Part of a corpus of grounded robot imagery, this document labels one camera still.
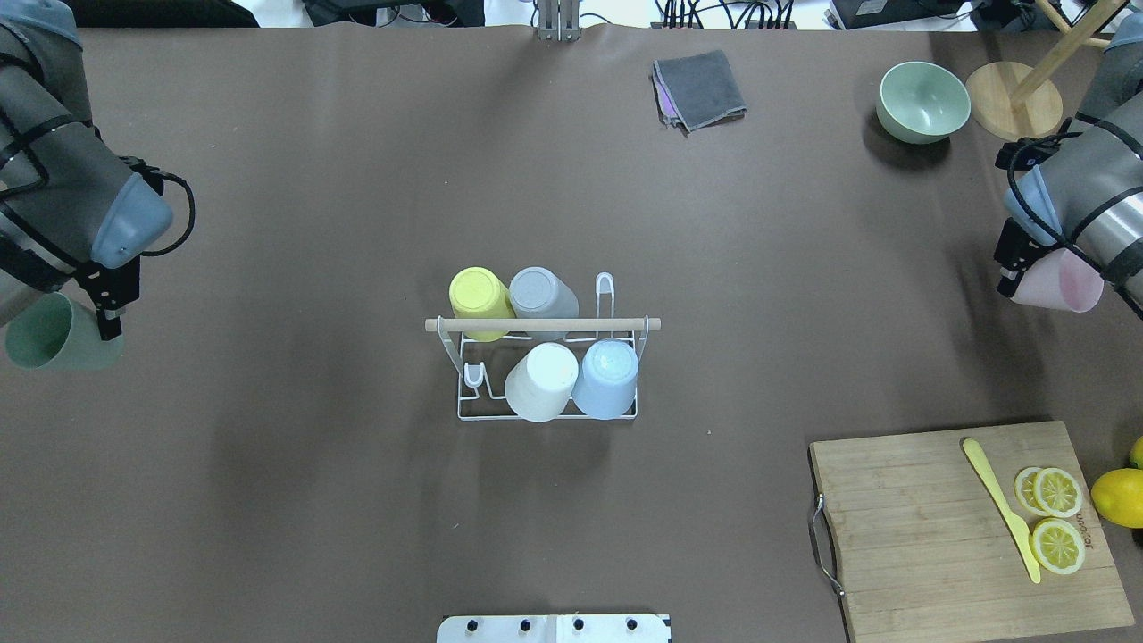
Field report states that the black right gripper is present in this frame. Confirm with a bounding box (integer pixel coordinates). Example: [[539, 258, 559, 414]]
[[996, 217, 1046, 298]]

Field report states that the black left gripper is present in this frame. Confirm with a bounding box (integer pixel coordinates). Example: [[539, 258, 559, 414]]
[[75, 257, 139, 341]]

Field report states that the pink cup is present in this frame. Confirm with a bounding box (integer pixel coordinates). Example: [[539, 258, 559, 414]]
[[1012, 248, 1104, 313]]

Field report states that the mint green cup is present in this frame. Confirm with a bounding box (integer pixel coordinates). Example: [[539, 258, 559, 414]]
[[3, 294, 125, 371]]

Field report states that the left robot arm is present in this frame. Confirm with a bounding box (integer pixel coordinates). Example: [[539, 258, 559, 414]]
[[1, 1, 174, 341]]

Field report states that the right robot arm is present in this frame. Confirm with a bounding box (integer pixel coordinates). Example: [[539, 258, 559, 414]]
[[996, 13, 1142, 313]]

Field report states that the yellow cup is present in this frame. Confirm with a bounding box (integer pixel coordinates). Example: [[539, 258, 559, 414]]
[[448, 267, 517, 319]]

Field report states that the grey cup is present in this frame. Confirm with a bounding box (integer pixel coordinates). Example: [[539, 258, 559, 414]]
[[509, 267, 580, 319]]

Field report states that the light blue cup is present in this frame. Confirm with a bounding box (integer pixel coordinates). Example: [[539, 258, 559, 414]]
[[572, 340, 639, 420]]

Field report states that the white cup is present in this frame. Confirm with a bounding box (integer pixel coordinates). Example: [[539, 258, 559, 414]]
[[504, 341, 580, 421]]

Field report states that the wooden stand with round base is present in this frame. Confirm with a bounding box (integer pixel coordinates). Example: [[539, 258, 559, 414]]
[[966, 1, 1127, 142]]

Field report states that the mint green bowl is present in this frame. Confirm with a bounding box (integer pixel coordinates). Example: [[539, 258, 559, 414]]
[[876, 61, 972, 144]]

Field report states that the whole yellow lemon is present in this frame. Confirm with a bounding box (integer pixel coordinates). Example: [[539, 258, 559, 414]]
[[1089, 468, 1142, 529]]

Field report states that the bamboo cutting board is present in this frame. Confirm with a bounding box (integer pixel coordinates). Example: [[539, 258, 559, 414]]
[[809, 421, 1136, 642]]

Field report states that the yellow plastic knife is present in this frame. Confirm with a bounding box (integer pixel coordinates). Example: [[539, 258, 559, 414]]
[[961, 437, 1042, 582]]

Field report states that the black equipment case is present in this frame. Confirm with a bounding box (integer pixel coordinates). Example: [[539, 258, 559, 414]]
[[65, 1, 259, 29]]

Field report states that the grey folded cloth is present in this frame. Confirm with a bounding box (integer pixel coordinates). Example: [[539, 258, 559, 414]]
[[652, 49, 748, 132]]

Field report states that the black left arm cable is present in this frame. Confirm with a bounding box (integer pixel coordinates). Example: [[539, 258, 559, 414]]
[[121, 156, 195, 258]]

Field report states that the white wire cup holder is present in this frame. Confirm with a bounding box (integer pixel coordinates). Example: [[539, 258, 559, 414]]
[[425, 272, 662, 421]]

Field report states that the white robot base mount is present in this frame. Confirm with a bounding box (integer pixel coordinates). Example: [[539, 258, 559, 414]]
[[435, 612, 672, 642]]

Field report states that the grey metal camera post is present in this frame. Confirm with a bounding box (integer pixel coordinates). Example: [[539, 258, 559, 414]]
[[534, 0, 582, 42]]

